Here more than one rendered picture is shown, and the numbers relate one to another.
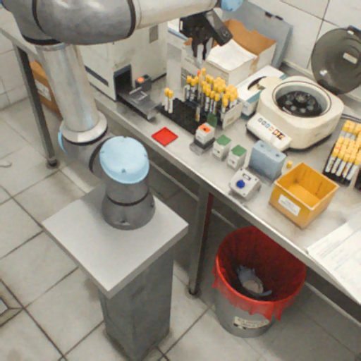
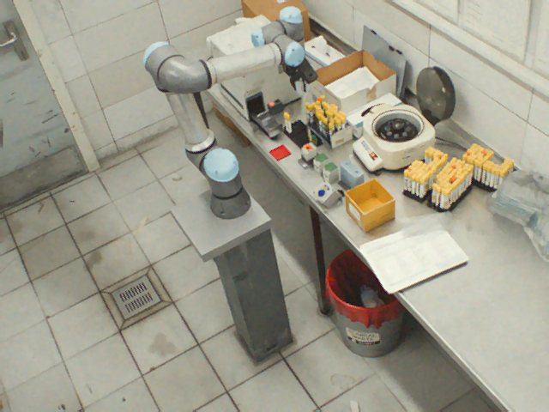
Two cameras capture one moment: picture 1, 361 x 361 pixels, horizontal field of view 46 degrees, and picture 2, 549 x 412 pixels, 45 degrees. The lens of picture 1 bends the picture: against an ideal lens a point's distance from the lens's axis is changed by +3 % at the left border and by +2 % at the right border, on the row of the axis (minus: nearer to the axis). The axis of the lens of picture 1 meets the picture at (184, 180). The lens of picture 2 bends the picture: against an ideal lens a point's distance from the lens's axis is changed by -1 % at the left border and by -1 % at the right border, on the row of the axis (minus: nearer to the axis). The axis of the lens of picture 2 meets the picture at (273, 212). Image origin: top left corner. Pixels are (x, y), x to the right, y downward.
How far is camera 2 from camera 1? 1.35 m
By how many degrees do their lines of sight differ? 18
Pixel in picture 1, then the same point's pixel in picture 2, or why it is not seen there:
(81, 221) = (196, 209)
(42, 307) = (188, 304)
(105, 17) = (191, 80)
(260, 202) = (340, 209)
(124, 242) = (220, 227)
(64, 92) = (181, 118)
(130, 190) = (223, 187)
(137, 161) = (226, 166)
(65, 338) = (202, 330)
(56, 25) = (166, 84)
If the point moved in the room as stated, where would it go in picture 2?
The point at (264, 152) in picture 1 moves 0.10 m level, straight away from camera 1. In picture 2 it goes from (346, 169) to (358, 152)
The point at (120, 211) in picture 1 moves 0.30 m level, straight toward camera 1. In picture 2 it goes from (220, 203) to (207, 269)
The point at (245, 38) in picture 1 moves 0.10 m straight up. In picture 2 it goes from (375, 67) to (375, 47)
